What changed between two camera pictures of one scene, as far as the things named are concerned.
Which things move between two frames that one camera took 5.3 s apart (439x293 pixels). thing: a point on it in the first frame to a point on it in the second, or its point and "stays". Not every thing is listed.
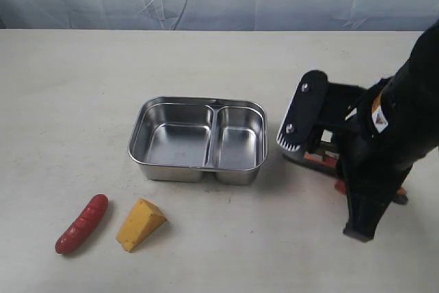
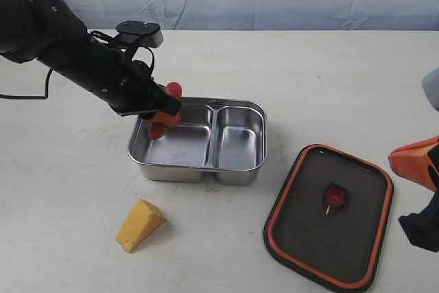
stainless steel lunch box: x=184 y=138 stays
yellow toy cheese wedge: x=143 y=219 stays
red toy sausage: x=85 y=227 to x=156 y=130
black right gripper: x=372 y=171 to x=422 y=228
